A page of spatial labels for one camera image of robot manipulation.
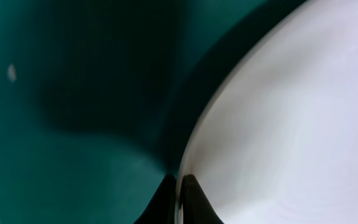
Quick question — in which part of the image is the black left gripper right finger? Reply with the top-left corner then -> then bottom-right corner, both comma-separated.
180,174 -> 223,224

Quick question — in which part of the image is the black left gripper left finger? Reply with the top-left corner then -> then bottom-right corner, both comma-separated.
134,174 -> 177,224

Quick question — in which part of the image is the large white plate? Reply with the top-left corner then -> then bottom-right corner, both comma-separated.
179,0 -> 358,223

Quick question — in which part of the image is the teal serving tray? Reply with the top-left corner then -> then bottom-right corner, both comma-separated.
0,0 -> 301,223

